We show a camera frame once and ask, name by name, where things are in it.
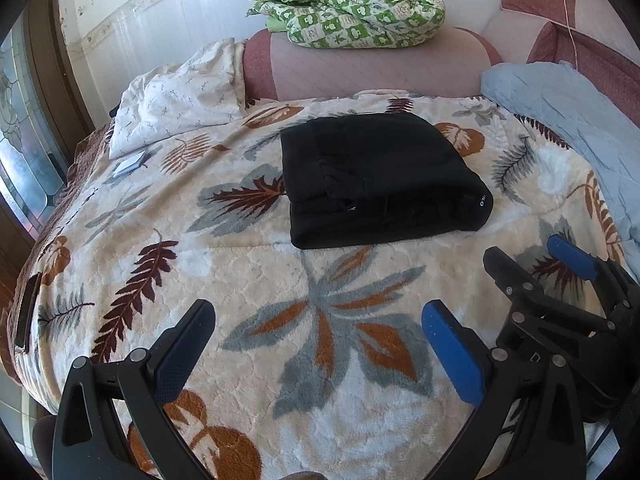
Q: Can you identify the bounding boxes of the small blue white packet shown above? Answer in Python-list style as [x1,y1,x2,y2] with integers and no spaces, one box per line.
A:
[112,150,150,179]

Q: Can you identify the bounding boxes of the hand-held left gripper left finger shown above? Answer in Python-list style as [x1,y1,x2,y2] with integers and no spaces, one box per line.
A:
[51,298,217,480]

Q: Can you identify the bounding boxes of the leaf print fleece blanket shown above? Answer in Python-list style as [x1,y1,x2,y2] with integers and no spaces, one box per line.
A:
[10,87,631,480]

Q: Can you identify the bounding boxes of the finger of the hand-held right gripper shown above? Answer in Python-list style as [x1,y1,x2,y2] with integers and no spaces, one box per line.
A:
[546,234,640,312]
[482,246,609,332]

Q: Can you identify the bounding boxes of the black pants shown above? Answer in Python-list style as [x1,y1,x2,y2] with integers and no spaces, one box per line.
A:
[280,112,495,251]

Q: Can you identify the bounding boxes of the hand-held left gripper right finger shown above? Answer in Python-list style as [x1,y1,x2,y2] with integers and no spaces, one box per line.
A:
[421,299,586,480]

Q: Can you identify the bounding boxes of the thin white cable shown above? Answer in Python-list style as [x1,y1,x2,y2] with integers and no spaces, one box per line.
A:
[562,0,581,68]

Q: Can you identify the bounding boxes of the black smartphone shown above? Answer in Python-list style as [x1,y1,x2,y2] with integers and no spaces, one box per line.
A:
[14,272,42,353]

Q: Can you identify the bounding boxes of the white patterned pillow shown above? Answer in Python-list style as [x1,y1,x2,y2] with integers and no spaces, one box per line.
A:
[108,37,248,159]

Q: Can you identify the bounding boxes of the patterned glass window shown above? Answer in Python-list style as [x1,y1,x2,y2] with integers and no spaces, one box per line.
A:
[0,25,71,216]

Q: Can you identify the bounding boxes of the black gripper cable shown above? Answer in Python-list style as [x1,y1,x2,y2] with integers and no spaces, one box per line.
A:
[585,419,620,462]

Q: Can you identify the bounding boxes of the pink padded headboard section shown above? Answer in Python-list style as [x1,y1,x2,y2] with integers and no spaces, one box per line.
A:
[241,26,502,102]
[482,0,640,126]

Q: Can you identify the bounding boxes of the light blue quilted cloth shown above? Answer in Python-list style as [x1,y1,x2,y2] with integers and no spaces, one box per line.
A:
[480,61,640,261]

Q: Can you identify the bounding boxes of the green checkered quilt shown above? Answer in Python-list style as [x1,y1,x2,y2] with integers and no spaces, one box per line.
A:
[240,0,447,50]

